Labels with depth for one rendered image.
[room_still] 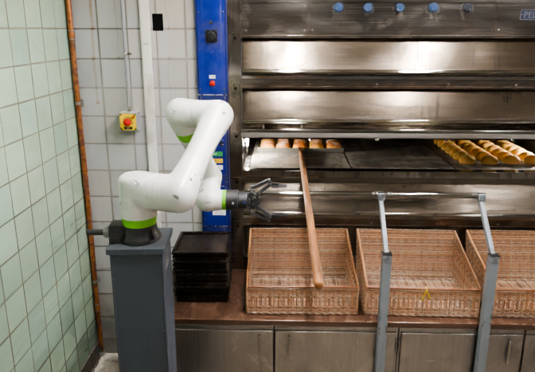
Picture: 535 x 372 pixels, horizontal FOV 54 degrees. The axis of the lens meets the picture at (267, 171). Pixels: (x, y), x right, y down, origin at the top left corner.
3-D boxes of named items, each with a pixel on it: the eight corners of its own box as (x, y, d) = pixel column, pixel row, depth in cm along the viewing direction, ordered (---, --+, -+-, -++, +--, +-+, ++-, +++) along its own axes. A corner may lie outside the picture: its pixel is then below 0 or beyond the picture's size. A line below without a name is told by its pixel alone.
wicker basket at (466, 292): (353, 272, 304) (354, 227, 296) (451, 274, 301) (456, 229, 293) (363, 316, 257) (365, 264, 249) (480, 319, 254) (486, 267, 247)
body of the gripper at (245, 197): (240, 188, 239) (259, 189, 239) (240, 205, 242) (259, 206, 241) (238, 193, 232) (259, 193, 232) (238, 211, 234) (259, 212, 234)
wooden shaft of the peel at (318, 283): (323, 291, 159) (324, 282, 158) (314, 291, 159) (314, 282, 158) (302, 154, 324) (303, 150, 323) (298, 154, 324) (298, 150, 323)
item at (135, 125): (123, 128, 287) (122, 110, 284) (141, 128, 286) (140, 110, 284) (119, 131, 279) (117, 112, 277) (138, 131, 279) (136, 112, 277)
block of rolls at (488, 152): (431, 142, 359) (432, 135, 358) (502, 143, 358) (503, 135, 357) (460, 165, 301) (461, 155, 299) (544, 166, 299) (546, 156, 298)
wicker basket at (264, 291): (248, 271, 304) (248, 226, 297) (345, 272, 304) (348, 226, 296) (244, 315, 257) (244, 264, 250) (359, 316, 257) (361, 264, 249)
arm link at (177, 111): (185, 114, 202) (196, 92, 209) (156, 112, 206) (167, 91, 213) (199, 145, 216) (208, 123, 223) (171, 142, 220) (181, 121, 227)
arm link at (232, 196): (225, 213, 233) (224, 193, 231) (228, 205, 244) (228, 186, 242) (239, 213, 233) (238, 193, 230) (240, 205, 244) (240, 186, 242)
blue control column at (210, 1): (235, 236, 506) (231, 2, 449) (251, 236, 505) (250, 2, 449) (206, 358, 320) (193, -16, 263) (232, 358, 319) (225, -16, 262)
